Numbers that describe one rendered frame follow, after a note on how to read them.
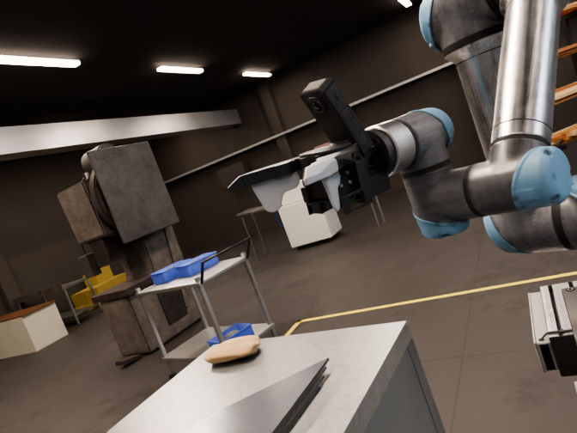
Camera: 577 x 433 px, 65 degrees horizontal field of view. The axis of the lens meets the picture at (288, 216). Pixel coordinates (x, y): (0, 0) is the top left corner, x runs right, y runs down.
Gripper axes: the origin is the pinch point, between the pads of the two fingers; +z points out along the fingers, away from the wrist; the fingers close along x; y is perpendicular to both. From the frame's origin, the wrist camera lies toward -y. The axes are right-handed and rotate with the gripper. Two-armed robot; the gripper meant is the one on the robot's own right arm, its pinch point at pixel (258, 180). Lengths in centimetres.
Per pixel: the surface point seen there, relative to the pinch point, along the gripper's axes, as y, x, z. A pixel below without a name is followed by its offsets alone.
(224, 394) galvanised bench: 47, 43, -5
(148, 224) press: 70, 473, -151
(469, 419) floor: 158, 77, -132
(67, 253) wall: 170, 1188, -180
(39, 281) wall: 202, 1143, -96
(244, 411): 42, 27, -1
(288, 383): 42, 26, -11
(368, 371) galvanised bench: 43, 15, -22
